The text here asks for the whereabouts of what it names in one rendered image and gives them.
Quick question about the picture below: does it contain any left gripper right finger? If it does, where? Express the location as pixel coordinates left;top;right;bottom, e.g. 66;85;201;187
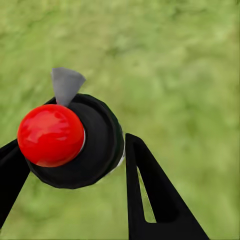
124;133;210;240

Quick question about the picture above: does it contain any pesticide atomizer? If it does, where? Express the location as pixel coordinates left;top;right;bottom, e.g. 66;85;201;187
17;67;126;190

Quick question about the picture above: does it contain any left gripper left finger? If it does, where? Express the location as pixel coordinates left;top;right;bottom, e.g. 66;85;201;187
0;139;31;230

